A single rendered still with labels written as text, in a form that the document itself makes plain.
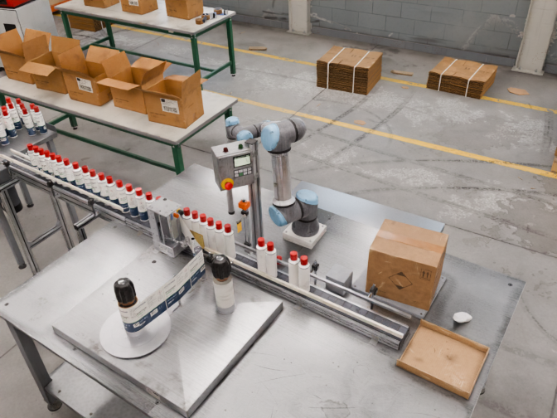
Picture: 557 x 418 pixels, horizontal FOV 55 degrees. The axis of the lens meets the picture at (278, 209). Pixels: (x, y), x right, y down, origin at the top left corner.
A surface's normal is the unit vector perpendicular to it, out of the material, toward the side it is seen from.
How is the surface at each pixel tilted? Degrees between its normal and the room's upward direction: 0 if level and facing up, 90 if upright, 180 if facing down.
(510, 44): 90
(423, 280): 90
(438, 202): 0
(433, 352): 0
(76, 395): 0
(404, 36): 90
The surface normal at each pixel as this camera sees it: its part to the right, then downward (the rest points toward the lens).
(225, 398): -0.04, -0.80
